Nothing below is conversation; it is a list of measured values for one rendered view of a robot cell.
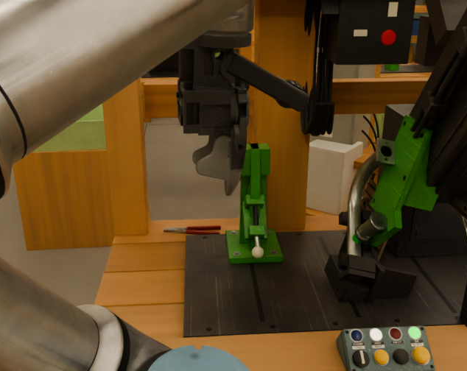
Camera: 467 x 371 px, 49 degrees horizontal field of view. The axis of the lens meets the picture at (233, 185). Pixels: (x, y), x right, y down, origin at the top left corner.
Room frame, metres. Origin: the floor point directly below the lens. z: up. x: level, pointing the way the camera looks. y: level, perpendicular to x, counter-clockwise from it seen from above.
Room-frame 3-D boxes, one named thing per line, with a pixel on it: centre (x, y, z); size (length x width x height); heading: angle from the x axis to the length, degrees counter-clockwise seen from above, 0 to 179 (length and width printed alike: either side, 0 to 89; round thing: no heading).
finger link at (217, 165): (0.63, 0.02, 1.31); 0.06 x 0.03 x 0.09; 101
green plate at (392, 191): (0.99, -0.37, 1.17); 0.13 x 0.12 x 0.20; 94
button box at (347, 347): (0.75, -0.27, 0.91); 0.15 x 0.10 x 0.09; 94
